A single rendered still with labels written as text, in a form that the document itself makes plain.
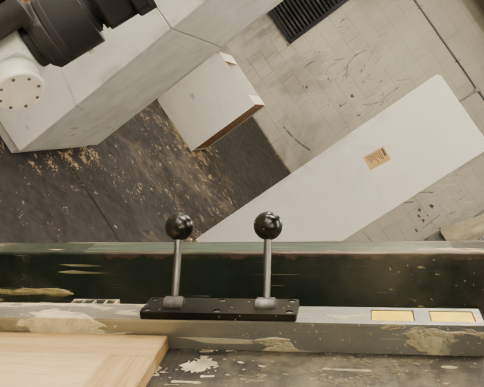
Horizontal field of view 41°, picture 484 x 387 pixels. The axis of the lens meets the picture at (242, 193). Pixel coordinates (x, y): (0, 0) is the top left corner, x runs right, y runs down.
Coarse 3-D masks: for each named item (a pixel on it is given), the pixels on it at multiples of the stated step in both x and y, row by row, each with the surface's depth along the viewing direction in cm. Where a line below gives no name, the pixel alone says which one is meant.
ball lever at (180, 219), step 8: (176, 216) 86; (184, 216) 86; (168, 224) 86; (176, 224) 86; (184, 224) 86; (192, 224) 87; (168, 232) 86; (176, 232) 86; (184, 232) 86; (176, 240) 86; (176, 248) 86; (176, 256) 86; (176, 264) 85; (176, 272) 85; (176, 280) 85; (176, 288) 85; (168, 296) 84; (176, 296) 84; (168, 304) 84; (176, 304) 83
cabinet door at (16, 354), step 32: (0, 352) 81; (32, 352) 80; (64, 352) 80; (96, 352) 79; (128, 352) 79; (160, 352) 80; (0, 384) 74; (32, 384) 73; (64, 384) 73; (96, 384) 72; (128, 384) 71
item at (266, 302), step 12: (264, 216) 84; (276, 216) 84; (264, 228) 83; (276, 228) 84; (264, 240) 84; (264, 252) 84; (264, 264) 83; (264, 276) 83; (264, 288) 83; (264, 300) 82; (276, 300) 82
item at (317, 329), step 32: (0, 320) 87; (32, 320) 86; (64, 320) 85; (96, 320) 84; (128, 320) 83; (160, 320) 83; (192, 320) 82; (224, 320) 81; (320, 320) 80; (352, 320) 79; (384, 320) 78; (416, 320) 78; (480, 320) 77; (352, 352) 79; (384, 352) 78; (416, 352) 78; (448, 352) 77; (480, 352) 76
